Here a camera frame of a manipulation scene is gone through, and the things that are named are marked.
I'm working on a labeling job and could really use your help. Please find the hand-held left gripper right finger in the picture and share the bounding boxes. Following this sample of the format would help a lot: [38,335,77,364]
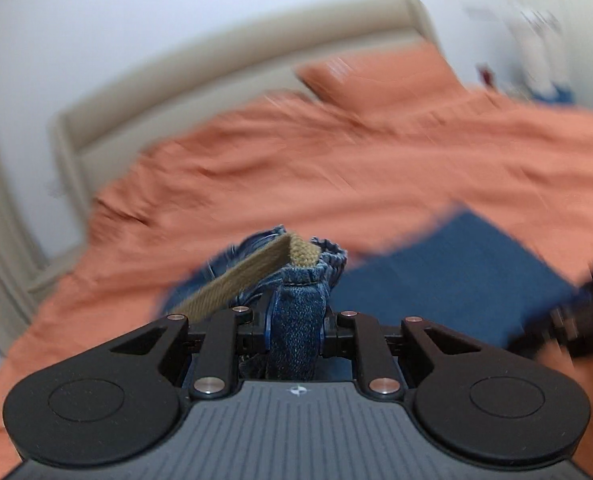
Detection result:
[320,310,483,401]

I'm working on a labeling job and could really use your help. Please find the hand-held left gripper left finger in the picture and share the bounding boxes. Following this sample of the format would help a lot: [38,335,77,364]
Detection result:
[110,307,273,401]

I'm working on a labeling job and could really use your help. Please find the tan woven belt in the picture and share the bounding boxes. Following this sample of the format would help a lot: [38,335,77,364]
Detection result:
[168,232,323,322]

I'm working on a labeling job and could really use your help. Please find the blue denim pants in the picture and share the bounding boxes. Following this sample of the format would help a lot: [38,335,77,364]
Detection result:
[158,210,583,382]

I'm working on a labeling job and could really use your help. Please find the orange duvet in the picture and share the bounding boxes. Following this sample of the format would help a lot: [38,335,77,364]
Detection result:
[0,42,593,480]

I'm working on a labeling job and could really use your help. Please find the beige nightstand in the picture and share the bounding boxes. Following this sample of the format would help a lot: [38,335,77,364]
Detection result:
[25,249,94,303]

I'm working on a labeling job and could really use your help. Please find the beige upholstered headboard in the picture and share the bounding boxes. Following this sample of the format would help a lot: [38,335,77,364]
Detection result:
[50,0,442,221]

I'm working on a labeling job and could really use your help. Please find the orange pillow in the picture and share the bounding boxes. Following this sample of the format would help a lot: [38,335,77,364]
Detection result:
[296,42,469,116]

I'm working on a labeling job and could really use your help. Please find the white wardrobe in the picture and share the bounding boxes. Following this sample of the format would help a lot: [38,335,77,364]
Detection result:
[506,0,593,121]

